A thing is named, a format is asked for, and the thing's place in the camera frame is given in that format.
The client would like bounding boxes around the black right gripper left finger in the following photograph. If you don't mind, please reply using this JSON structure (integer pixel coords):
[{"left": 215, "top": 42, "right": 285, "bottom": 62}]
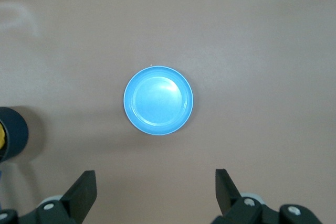
[{"left": 23, "top": 170, "right": 98, "bottom": 224}]

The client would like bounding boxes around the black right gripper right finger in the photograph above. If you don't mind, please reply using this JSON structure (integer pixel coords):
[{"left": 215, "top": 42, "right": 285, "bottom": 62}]
[{"left": 215, "top": 168, "right": 279, "bottom": 224}]

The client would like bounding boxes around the yellow potato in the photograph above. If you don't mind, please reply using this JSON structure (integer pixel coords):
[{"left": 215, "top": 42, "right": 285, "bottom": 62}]
[{"left": 0, "top": 123, "right": 6, "bottom": 149}]

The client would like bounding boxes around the blue round plate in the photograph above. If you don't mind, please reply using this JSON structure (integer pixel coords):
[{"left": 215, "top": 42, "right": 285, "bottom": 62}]
[{"left": 123, "top": 65, "right": 195, "bottom": 136}]

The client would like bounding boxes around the brown table mat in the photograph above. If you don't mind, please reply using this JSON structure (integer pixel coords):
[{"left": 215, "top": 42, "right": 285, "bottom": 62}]
[{"left": 0, "top": 0, "right": 336, "bottom": 224}]

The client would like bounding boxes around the dark pot with blue handle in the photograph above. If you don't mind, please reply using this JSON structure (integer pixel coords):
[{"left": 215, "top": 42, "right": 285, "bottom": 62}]
[{"left": 0, "top": 106, "right": 29, "bottom": 183}]

